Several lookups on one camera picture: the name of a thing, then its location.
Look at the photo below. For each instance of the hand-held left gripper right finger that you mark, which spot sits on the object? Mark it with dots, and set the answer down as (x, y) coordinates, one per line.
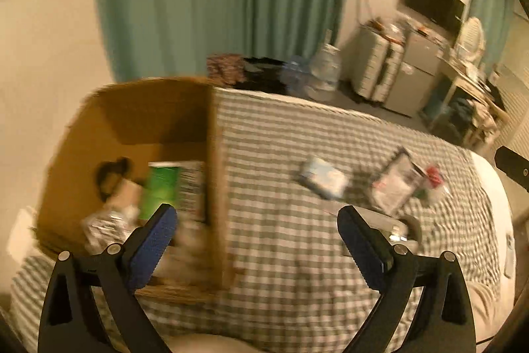
(363, 249)

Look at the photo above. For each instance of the floral fabric bag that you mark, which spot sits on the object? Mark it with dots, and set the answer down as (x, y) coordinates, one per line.
(225, 67)

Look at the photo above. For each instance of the cream dressing table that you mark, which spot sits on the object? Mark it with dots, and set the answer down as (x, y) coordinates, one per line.
(467, 88)

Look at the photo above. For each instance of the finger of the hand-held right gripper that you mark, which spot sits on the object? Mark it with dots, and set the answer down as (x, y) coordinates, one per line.
(514, 169)

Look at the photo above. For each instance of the white electric fan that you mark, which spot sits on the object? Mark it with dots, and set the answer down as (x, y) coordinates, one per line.
(471, 36)

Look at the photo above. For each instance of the large clear water bottle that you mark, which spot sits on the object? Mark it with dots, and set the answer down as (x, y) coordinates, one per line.
(326, 67)

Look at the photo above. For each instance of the white quilt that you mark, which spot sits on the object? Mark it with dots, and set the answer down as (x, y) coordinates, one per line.
(492, 187)

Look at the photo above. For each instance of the white green medicine box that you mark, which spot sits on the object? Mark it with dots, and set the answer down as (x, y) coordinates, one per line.
(165, 187)

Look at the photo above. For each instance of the crushed blue plastic bottle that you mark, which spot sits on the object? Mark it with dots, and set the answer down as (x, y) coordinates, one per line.
(295, 74)

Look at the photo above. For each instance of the chair with clothes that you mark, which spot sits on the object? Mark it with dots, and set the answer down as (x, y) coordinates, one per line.
(463, 115)

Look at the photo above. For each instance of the red and clear wrapper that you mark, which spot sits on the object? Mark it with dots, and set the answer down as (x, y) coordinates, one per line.
(432, 181)

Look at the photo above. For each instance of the white suitcase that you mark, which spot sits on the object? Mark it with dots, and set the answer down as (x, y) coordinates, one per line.
(374, 63)

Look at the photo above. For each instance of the silver wrapper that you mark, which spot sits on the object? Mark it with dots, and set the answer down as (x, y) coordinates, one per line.
(107, 227)

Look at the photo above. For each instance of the black tape roll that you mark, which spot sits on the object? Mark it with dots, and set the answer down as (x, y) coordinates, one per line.
(111, 175)

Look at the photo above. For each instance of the green window curtain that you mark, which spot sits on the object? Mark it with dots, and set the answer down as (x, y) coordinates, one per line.
(492, 1)

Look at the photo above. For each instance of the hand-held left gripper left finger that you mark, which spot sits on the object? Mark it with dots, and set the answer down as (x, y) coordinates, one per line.
(151, 249)

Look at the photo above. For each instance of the dark blue tissue packet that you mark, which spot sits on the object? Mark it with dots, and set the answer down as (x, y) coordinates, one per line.
(392, 181)

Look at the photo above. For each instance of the small brown paper box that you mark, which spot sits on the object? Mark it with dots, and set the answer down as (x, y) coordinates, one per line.
(130, 194)

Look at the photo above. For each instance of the grey mini fridge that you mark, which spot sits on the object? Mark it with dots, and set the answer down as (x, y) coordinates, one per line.
(413, 76)

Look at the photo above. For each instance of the cardboard box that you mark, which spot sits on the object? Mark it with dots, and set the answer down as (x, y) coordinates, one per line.
(136, 117)

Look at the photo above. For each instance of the black bag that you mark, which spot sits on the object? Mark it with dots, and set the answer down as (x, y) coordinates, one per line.
(264, 74)

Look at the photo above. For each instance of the blue white small packet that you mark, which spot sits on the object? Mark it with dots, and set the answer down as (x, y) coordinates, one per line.
(324, 177)

